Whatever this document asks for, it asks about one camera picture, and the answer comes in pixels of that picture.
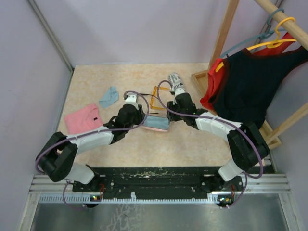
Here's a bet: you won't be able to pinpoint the yellow hanger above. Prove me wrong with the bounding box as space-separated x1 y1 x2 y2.
215 17 297 72

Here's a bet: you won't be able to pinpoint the light blue cleaning cloth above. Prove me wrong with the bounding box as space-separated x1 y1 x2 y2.
143 115 169 130

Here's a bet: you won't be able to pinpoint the black sunglasses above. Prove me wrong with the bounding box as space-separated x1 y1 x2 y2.
140 93 159 115

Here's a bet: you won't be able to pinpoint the orange sunglasses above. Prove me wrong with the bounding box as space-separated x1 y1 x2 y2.
150 86 173 111

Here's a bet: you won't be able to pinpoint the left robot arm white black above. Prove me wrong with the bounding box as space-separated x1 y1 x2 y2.
35 104 148 191

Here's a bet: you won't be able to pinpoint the red tank top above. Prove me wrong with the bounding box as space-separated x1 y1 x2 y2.
200 41 294 111

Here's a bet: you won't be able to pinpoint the navy tank top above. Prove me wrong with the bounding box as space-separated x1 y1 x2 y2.
210 47 308 128

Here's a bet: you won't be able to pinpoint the pink folded garment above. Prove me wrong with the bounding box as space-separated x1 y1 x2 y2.
64 103 103 134

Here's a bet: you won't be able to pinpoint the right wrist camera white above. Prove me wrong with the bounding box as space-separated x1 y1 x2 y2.
171 88 186 97

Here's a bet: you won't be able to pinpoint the pink glasses case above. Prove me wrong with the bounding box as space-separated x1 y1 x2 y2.
141 115 170 133

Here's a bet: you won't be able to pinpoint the teal hanger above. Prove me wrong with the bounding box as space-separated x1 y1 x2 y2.
219 8 284 58

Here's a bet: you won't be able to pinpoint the newspaper print glasses case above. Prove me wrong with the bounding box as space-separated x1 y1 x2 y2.
167 72 185 94

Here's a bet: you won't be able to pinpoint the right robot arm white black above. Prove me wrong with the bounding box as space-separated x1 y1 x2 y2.
167 92 270 191

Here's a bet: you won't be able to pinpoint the wooden clothes rack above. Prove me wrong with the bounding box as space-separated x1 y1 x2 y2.
191 0 308 153

